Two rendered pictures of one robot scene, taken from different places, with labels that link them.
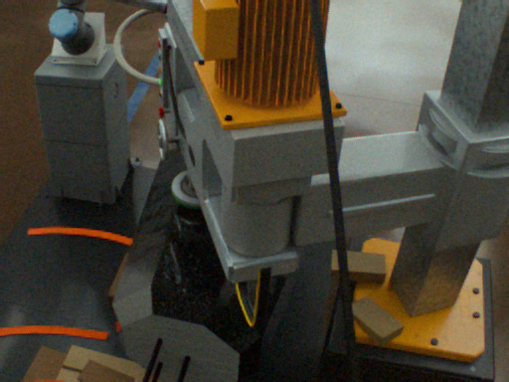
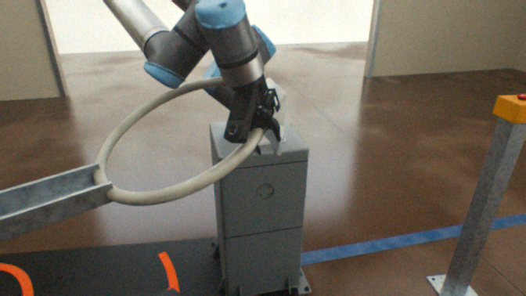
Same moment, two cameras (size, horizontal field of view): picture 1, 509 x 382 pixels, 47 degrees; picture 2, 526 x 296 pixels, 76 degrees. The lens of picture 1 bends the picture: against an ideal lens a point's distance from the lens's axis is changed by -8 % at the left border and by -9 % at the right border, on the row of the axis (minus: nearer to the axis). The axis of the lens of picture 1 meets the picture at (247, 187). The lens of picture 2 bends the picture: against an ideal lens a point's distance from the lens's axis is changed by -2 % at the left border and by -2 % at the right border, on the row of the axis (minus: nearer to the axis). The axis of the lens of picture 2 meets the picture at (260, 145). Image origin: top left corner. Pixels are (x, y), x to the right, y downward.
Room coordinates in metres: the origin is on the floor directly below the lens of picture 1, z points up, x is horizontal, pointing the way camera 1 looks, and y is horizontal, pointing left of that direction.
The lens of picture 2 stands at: (2.42, -0.44, 1.50)
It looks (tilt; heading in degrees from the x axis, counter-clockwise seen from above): 26 degrees down; 71
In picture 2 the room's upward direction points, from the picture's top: straight up
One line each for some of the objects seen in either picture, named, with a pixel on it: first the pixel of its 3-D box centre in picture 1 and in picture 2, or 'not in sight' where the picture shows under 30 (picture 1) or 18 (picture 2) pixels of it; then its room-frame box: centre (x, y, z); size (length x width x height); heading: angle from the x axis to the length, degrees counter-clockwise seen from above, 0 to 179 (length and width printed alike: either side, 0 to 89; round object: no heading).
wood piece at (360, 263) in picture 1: (358, 266); not in sight; (1.53, -0.41, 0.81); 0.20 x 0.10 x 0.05; 86
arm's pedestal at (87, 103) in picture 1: (85, 122); (255, 207); (2.87, 0.95, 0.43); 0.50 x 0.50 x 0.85; 84
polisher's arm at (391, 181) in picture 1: (409, 179); not in sight; (1.37, -0.46, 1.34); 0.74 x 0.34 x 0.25; 107
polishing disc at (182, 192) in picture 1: (199, 186); not in sight; (1.86, 0.19, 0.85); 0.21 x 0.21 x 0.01
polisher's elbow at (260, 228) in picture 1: (257, 206); not in sight; (1.24, -0.03, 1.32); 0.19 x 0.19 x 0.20
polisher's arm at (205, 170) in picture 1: (225, 158); not in sight; (1.49, 0.07, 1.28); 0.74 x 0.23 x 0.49; 19
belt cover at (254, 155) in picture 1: (230, 59); not in sight; (1.53, 0.07, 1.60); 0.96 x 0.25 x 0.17; 19
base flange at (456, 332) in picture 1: (420, 295); not in sight; (1.43, -0.65, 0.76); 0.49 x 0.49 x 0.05; 78
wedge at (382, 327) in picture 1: (374, 316); not in sight; (1.30, -0.45, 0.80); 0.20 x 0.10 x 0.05; 34
